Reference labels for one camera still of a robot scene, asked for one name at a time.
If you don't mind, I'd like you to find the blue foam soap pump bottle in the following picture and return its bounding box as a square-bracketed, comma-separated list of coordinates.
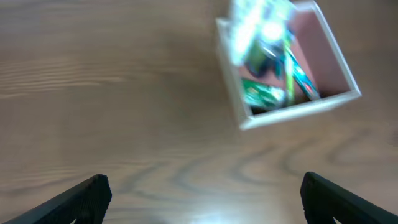
[244, 8, 293, 79]

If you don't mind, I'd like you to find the green Dettol soap box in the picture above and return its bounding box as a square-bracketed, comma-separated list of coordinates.
[241, 79, 287, 110]

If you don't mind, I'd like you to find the green white toothbrush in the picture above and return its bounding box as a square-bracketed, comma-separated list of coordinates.
[283, 29, 294, 106]

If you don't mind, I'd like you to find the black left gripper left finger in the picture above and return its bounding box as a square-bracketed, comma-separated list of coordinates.
[7, 174, 112, 224]

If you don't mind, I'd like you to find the green toothpaste tube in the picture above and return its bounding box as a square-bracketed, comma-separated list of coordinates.
[290, 50, 320, 101]

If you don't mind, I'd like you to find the white box with pink interior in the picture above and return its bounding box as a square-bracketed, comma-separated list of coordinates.
[216, 1, 361, 130]

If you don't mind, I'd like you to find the white Pantene conditioner tube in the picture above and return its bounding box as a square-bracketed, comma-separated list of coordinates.
[228, 0, 265, 66]

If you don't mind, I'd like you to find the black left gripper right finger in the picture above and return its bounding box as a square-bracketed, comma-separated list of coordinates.
[300, 172, 397, 224]

